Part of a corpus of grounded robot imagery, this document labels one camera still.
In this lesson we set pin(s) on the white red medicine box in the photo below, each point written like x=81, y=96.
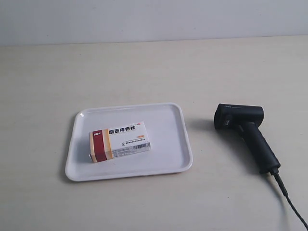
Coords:
x=110, y=143

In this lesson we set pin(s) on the white plastic tray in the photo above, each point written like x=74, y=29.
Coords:
x=170, y=149

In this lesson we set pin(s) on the black handheld barcode scanner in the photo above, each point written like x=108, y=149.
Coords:
x=245, y=120

